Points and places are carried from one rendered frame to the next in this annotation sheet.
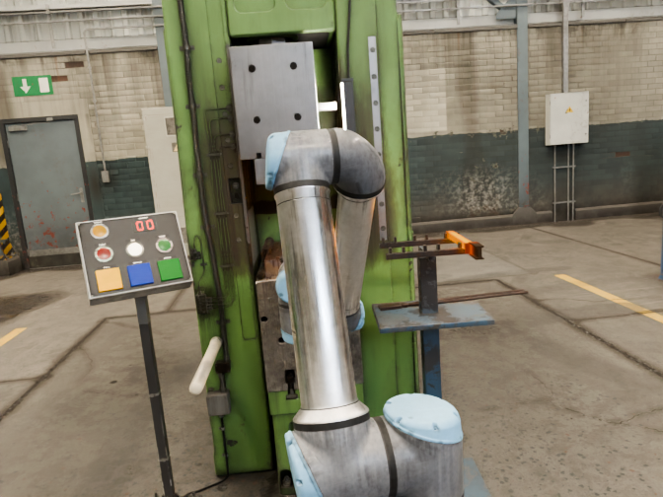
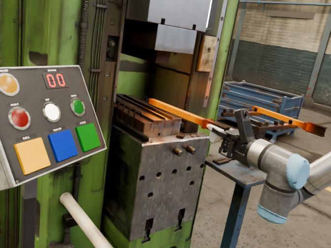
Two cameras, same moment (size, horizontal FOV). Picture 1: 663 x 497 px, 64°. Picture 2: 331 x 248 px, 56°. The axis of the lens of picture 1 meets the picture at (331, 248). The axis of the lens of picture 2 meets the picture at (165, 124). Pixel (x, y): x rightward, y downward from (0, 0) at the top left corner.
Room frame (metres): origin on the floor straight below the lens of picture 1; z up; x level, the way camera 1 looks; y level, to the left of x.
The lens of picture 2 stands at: (1.01, 0.93, 1.34)
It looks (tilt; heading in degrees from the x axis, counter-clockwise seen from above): 16 degrees down; 322
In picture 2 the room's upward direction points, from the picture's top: 9 degrees clockwise
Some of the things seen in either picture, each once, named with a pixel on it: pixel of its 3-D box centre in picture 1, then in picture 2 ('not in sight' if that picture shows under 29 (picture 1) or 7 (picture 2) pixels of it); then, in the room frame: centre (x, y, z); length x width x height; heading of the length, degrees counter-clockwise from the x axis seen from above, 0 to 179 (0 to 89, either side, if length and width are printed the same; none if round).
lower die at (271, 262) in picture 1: (291, 253); (136, 112); (2.21, 0.17, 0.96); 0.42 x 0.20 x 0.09; 2
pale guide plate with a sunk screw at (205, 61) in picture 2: not in sight; (207, 53); (2.14, -0.15, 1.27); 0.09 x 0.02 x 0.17; 92
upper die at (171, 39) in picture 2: (283, 168); (146, 34); (2.21, 0.17, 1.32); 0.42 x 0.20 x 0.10; 2
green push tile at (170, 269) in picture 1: (170, 269); (87, 137); (1.82, 0.57, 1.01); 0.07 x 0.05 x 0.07; 117
